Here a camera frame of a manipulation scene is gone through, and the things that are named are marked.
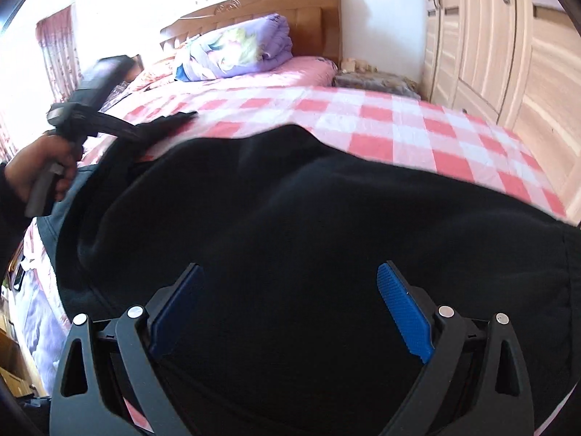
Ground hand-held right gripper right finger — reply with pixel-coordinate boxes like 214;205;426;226
376;261;536;436

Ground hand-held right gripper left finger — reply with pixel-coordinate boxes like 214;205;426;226
49;262;207;436

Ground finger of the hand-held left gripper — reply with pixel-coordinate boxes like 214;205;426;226
88;110;199;142

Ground black pants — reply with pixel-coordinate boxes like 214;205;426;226
36;122;575;436

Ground person's left hand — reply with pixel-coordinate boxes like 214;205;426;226
4;132;81;203

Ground pink floral quilt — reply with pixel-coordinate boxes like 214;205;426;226
97;52;183;115

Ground pink floral curtain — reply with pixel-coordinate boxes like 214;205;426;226
35;4;83;106

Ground purple floral pillow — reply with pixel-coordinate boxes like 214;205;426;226
175;15;294;81

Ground lilac printed bed cloth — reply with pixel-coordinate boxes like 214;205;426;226
18;226;70;370

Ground pink pillow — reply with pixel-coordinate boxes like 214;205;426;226
195;56;340;89

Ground wooden cabinet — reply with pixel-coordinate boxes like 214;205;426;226
0;282;47;401

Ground brown wooden headboard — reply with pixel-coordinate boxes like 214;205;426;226
160;0;342;66

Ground pink checkered bed sheet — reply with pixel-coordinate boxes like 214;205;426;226
79;82;570;225

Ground patterned cushion by headboard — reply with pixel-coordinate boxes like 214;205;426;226
333;58;421;100

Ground light wooden wardrobe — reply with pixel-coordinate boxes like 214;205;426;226
424;0;581;224

